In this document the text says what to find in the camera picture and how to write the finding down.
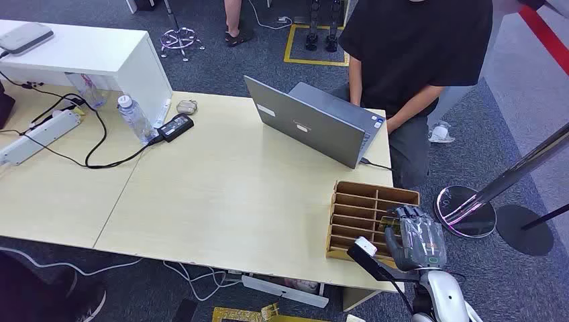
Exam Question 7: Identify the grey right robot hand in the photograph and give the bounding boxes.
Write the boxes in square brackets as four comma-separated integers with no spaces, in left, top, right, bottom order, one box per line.
[382,205,448,273]

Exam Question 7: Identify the yellow-green card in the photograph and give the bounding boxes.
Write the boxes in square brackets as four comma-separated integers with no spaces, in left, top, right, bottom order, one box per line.
[378,215,401,232]

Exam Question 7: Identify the wooden slotted card organizer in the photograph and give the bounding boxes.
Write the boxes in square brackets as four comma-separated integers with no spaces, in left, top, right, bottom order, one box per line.
[325,180,421,264]

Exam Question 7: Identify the person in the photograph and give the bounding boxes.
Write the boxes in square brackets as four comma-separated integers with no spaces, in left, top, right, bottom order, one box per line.
[331,0,495,191]

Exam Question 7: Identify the standing person's leg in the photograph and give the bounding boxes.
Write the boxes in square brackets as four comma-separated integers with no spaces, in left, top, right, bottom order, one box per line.
[223,0,255,48]

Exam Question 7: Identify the black stanchion base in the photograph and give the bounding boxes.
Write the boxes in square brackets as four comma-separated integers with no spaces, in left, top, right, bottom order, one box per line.
[495,203,569,258]

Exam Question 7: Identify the grey laptop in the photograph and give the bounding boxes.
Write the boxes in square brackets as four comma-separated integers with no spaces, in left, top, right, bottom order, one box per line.
[243,74,386,170]

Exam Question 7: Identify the black robot legs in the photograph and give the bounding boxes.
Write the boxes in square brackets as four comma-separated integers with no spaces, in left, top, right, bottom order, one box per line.
[305,0,344,54]

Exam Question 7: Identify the red barrier belt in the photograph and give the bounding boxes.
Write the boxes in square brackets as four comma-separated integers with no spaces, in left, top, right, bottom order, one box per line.
[517,3,569,76]

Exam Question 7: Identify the black power adapter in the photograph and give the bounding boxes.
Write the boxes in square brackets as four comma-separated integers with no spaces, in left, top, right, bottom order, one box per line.
[157,113,195,144]

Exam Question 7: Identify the grey earbud case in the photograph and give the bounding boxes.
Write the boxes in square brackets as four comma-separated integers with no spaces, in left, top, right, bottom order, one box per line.
[176,99,199,116]

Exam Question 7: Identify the clear plastic water bottle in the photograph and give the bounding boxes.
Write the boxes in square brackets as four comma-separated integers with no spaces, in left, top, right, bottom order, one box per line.
[117,94,158,146]

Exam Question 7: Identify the chrome chair base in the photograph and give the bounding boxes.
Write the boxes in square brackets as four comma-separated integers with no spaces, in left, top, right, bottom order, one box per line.
[159,0,206,62]

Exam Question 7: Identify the clear plastic cup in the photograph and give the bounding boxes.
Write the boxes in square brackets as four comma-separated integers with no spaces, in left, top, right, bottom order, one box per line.
[65,72,109,111]

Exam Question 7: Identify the white desk riser shelf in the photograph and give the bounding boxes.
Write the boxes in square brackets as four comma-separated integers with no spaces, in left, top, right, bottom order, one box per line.
[0,19,174,130]

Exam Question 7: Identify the black monitor edge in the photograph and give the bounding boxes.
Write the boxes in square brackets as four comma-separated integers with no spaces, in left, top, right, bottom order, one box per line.
[0,81,16,130]

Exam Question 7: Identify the grey flat device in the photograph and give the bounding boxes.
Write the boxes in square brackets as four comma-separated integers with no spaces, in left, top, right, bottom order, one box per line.
[0,22,54,57]

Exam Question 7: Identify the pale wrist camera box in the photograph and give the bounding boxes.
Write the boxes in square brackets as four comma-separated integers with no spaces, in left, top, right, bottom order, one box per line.
[346,236,403,284]

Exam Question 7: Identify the black laptop cable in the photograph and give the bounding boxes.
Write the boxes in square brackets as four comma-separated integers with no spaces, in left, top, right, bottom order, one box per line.
[359,157,393,172]

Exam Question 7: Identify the chrome stanchion post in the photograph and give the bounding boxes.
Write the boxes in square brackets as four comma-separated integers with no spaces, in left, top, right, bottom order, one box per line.
[433,123,569,239]

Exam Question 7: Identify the yellow floor frame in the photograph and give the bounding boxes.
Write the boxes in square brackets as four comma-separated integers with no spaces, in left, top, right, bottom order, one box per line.
[211,303,332,322]

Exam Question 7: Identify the white cable under desk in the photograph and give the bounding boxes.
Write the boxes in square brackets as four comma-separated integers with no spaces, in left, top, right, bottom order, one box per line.
[0,246,243,303]

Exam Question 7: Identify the white floor cable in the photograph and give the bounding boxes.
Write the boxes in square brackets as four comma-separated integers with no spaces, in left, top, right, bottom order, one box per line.
[247,0,295,31]

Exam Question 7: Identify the black adapter power cable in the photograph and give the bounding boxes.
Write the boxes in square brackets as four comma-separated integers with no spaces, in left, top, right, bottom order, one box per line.
[0,70,165,170]

